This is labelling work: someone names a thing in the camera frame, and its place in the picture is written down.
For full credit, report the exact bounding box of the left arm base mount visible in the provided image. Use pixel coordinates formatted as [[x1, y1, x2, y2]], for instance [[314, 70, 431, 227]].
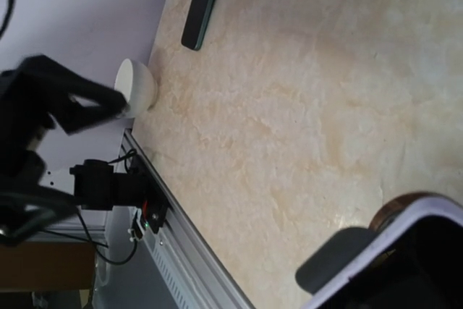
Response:
[[69, 154, 170, 234]]

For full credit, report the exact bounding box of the purple-cased phone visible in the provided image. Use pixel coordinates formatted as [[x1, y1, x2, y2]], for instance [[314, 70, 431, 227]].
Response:
[[306, 196, 462, 308]]

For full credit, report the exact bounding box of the aluminium front rail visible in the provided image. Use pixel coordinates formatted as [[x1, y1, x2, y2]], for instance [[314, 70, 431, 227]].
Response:
[[121, 129, 253, 308]]

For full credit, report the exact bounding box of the round dark wooden stand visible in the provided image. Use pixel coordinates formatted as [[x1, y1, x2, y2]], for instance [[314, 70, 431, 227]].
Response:
[[295, 191, 442, 295]]

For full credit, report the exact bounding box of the white bowl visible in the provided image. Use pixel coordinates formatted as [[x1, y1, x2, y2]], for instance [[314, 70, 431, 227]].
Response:
[[114, 59, 158, 119]]

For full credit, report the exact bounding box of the teal-cased phone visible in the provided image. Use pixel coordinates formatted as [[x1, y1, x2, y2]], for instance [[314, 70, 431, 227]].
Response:
[[181, 0, 215, 51]]

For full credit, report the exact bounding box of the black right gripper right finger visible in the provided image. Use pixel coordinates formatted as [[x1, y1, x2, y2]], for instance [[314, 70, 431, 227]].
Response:
[[1, 55, 127, 134]]

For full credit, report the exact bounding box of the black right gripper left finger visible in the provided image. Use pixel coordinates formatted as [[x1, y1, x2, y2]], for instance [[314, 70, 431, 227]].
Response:
[[0, 153, 79, 248]]

